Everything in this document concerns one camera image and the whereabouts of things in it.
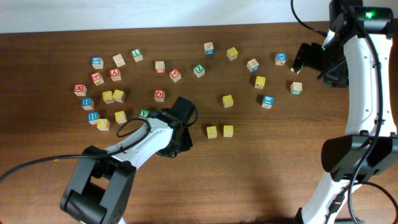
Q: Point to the yellow block middle right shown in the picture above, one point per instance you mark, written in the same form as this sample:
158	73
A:
260	82

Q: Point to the red A block tilted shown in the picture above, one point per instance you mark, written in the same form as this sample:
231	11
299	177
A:
175	75

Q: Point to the blue H block upper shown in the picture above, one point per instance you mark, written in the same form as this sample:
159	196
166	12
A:
87	104

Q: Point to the yellow block left pair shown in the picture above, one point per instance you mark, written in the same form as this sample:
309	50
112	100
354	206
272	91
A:
108	97

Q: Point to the red O letter block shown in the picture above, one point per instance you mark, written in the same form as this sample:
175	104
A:
159	95

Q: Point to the blue H block lower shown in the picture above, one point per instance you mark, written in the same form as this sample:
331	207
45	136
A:
93	117

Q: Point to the red M letter block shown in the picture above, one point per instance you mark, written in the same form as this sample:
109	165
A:
80	90

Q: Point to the yellow block top right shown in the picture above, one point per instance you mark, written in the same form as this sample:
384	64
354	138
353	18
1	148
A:
232	53

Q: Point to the yellow G letter block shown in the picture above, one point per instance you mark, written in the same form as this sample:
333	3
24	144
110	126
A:
119	96

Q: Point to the green Z letter block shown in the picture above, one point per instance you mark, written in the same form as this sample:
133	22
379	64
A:
199	70

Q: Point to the blue S letter block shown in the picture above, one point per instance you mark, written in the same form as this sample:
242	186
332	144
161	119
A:
97	62

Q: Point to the yellow O letter block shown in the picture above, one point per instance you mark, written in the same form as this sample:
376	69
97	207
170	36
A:
103	124

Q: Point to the green L letter block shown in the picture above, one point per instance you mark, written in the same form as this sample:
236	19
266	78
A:
137	55

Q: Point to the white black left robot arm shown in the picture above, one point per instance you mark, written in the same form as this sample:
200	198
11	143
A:
99	188

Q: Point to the yellow S letter block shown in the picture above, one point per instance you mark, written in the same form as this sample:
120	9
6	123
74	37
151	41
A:
211	132

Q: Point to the red 6 letter block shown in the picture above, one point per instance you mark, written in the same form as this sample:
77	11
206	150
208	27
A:
97	78

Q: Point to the red I letter block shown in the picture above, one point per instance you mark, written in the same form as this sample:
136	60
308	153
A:
160	66

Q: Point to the yellow E letter block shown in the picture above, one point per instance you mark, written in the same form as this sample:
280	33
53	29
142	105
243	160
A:
227	101

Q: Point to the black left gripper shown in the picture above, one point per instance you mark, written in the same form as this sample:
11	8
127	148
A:
186	145

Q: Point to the red A letter block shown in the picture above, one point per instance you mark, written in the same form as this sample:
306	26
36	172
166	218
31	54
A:
115	74

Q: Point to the blue side wooden block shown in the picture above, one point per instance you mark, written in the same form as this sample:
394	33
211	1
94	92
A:
209	48

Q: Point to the green V letter block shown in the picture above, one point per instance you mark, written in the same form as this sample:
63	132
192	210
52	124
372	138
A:
144	113

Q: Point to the blue side block right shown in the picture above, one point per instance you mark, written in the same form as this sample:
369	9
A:
253	65

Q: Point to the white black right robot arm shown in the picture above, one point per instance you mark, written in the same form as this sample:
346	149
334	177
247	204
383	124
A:
354	55

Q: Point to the blue h block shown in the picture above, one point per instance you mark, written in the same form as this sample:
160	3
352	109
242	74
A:
87	104
93	117

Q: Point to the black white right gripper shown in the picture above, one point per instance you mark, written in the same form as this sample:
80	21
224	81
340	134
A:
305	56

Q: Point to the plain wooden block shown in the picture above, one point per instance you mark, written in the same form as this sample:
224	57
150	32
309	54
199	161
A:
119	61

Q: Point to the blue X letter block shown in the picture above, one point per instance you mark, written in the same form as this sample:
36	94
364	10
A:
280	58

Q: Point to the blue E letter block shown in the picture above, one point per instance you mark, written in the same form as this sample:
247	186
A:
267	102

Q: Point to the green side wooden block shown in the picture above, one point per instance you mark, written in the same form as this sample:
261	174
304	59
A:
296	88

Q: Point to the yellow C letter block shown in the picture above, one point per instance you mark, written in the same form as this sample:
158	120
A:
120	117

